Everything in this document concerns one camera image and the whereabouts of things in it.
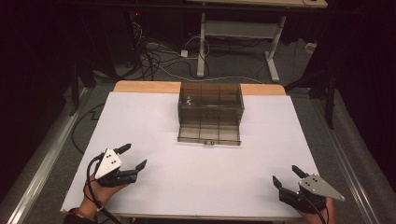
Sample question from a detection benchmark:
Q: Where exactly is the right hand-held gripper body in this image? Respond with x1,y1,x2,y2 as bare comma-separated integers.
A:
278,174,346,215

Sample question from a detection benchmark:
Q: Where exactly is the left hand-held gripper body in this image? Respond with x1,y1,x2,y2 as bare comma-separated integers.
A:
94,147,138,189

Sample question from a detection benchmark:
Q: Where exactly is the person's left hand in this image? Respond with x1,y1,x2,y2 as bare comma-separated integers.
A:
82,175,130,216

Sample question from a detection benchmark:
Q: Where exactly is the person's right hand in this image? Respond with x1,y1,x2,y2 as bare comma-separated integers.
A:
295,198,337,224

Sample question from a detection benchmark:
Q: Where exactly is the white table sheet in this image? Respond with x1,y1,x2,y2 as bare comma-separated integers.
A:
61,91,319,219

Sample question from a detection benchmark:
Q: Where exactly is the transparent brown drawer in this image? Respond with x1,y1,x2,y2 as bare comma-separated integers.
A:
177,123,243,147

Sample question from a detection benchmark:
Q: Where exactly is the black stand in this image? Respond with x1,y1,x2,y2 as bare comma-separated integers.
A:
68,59,97,117
283,40,338,131

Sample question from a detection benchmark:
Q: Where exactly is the transparent brown drawer cabinet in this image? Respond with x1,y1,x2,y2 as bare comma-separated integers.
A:
177,81,246,128

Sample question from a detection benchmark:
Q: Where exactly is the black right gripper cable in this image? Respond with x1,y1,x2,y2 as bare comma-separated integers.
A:
304,196,330,224

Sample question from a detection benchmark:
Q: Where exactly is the metal floor rail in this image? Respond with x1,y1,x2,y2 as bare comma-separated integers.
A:
310,98,381,224
6,87,92,224

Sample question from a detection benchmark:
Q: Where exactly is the black floor cable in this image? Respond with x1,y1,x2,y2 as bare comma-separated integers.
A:
71,102,107,156

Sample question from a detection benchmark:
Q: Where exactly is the tangle of black cables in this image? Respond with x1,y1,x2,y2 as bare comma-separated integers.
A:
115,12,213,81

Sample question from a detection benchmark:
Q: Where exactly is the white floor cable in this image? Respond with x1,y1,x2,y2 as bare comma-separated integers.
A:
146,43,264,85

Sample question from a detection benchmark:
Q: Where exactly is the white desk frame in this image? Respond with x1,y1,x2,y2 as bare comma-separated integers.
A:
186,0,329,84

